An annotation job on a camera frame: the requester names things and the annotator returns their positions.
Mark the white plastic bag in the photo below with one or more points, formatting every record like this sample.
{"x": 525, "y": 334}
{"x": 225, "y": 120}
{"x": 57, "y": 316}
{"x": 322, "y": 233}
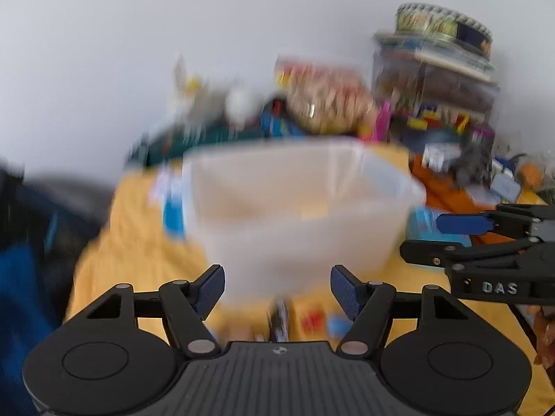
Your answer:
{"x": 190, "y": 91}

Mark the small red toy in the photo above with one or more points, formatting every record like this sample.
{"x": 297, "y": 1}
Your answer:
{"x": 311, "y": 320}

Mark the dark green tissue box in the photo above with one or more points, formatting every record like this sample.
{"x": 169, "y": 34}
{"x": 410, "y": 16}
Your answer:
{"x": 203, "y": 138}

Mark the yellow cloth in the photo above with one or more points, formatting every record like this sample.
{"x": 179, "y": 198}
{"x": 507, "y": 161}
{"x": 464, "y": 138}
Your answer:
{"x": 130, "y": 234}

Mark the pink plastic bag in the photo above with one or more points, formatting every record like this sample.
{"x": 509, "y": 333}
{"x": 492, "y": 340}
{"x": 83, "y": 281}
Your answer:
{"x": 383, "y": 119}

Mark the white plastic bin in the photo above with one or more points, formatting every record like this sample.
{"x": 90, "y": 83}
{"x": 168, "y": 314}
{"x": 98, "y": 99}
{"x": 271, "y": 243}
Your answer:
{"x": 299, "y": 225}

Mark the blue carton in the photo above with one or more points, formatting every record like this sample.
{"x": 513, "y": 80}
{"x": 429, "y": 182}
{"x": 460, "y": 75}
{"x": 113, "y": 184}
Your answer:
{"x": 422, "y": 223}

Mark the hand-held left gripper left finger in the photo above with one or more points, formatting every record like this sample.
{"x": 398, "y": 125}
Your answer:
{"x": 210, "y": 289}

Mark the beige fuzzy blanket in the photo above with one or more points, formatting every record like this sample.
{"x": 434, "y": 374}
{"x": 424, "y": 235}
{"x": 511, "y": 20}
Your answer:
{"x": 544, "y": 333}

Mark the dark blue fabric bag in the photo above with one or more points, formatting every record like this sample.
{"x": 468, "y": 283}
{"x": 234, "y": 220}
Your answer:
{"x": 21, "y": 290}

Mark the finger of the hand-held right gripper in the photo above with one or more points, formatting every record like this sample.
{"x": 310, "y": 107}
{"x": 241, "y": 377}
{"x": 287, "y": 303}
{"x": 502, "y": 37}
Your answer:
{"x": 433, "y": 253}
{"x": 464, "y": 224}

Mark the small milk carton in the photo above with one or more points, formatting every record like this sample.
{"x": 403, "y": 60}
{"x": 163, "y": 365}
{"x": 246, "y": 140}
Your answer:
{"x": 505, "y": 184}

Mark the round cookie tin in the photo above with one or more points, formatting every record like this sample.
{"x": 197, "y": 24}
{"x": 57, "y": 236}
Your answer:
{"x": 438, "y": 24}

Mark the blue white packet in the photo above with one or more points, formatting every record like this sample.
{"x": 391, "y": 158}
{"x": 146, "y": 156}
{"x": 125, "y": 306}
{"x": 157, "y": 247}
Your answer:
{"x": 173, "y": 212}

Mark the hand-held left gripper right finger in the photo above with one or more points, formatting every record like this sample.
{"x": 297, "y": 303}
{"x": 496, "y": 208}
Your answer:
{"x": 344, "y": 294}

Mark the clear plastic box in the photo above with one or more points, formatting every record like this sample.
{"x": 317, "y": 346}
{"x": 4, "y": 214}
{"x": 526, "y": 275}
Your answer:
{"x": 433, "y": 91}

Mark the snack bag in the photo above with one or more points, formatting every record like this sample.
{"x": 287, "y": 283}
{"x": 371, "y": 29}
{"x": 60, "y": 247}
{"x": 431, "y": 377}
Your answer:
{"x": 329, "y": 99}

